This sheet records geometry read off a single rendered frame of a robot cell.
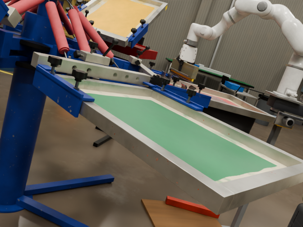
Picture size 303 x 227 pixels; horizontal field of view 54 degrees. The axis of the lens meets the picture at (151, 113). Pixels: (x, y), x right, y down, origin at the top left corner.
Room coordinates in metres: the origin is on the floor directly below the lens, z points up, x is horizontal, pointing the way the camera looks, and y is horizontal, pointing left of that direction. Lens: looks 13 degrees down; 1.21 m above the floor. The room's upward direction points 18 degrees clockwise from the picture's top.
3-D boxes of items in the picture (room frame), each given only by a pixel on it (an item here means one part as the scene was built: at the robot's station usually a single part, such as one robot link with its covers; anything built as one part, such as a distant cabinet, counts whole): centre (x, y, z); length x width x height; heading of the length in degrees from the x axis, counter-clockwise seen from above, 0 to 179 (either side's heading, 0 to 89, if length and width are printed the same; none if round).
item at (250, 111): (2.00, -0.29, 0.97); 0.79 x 0.58 x 0.04; 108
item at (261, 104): (7.97, -2.83, 0.36); 0.58 x 0.57 x 0.72; 7
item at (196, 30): (1.91, -0.13, 1.33); 0.15 x 0.10 x 0.11; 61
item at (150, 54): (3.06, 0.43, 1.06); 0.61 x 0.46 x 0.12; 168
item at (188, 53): (1.94, -0.10, 1.20); 0.10 x 0.08 x 0.11; 108
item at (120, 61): (1.82, 0.25, 1.02); 0.17 x 0.06 x 0.05; 108
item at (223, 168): (1.06, 0.04, 1.05); 1.08 x 0.61 x 0.23; 48
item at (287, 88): (1.62, -0.65, 1.21); 0.16 x 0.13 x 0.15; 7
